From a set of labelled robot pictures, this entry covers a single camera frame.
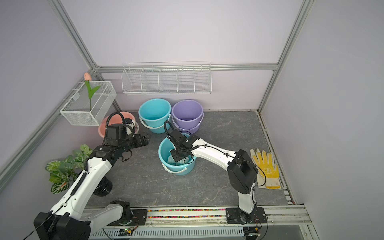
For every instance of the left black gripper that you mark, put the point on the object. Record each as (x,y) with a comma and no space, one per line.
(145,140)

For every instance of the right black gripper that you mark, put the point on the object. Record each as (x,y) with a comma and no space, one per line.
(175,157)

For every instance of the teal plastic bucket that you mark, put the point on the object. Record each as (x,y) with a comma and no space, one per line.
(180,168)
(153,114)

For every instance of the light green microfiber cloth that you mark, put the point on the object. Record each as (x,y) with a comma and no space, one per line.
(185,161)

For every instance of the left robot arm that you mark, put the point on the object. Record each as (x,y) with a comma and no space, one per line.
(65,220)

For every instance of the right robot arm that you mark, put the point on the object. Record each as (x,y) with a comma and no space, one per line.
(242,172)

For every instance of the pink plastic bucket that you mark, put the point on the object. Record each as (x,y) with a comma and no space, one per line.
(116,119)

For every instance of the purple plastic bucket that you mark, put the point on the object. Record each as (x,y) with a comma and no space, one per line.
(187,115)

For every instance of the potted green leafy plant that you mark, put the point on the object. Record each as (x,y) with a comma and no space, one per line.
(63,173)

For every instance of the artificial pink tulip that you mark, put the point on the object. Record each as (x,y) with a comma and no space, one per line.
(91,90)

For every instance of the yellow white work gloves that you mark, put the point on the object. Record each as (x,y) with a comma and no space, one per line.
(269,175)

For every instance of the white wire basket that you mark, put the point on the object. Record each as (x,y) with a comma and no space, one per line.
(77,109)

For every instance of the long white wire shelf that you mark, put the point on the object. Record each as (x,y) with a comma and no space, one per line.
(167,78)

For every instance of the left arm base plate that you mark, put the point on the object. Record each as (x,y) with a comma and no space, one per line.
(138,218)

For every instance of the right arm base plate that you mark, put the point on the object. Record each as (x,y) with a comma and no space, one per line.
(237,216)

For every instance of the white slotted cable duct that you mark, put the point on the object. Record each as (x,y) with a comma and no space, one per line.
(168,233)

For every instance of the rail with coloured beads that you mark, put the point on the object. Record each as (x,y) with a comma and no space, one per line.
(218,216)

